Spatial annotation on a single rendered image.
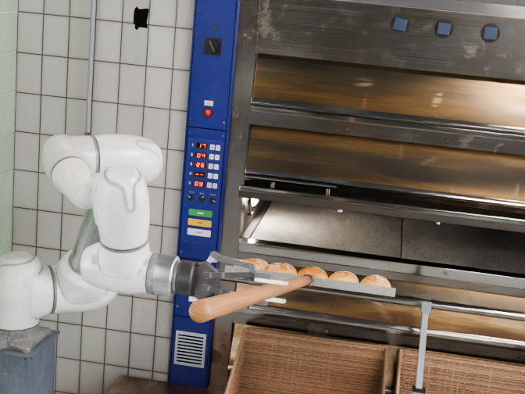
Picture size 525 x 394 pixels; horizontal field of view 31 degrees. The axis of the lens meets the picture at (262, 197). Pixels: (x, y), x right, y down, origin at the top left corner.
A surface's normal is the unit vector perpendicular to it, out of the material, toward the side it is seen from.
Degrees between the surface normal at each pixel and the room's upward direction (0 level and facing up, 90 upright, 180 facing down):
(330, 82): 70
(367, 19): 90
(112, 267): 100
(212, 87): 90
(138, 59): 90
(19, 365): 90
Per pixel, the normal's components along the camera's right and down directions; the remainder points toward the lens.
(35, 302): 0.50, 0.25
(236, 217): -0.15, 0.22
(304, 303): -0.11, -0.11
